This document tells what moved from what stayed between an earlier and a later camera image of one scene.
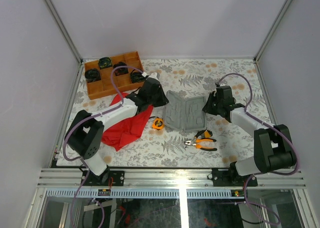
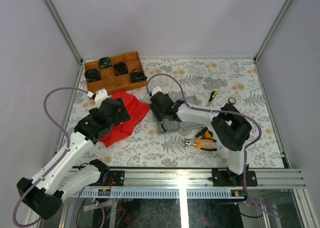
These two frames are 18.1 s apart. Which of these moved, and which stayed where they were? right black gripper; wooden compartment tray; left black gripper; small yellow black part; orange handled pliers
Moved: left black gripper; right black gripper
Stayed: wooden compartment tray; orange handled pliers; small yellow black part
